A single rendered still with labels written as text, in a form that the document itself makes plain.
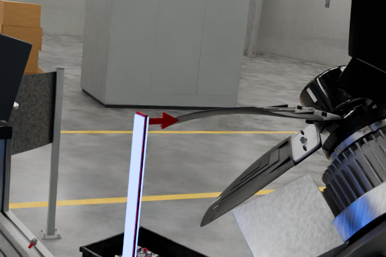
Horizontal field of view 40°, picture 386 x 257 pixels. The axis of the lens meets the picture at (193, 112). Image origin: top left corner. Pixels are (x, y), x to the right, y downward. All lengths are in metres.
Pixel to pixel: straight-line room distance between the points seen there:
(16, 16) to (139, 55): 2.50
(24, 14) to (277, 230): 8.16
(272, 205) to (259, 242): 0.07
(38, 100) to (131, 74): 4.32
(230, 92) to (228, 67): 0.37
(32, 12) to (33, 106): 6.11
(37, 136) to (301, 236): 2.19
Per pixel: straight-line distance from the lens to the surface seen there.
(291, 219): 0.92
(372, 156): 0.90
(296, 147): 1.06
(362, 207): 0.86
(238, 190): 1.09
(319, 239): 0.91
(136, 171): 0.74
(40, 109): 2.92
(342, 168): 0.92
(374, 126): 0.95
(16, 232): 1.17
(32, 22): 8.92
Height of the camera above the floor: 1.33
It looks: 10 degrees down
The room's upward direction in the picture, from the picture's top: 6 degrees clockwise
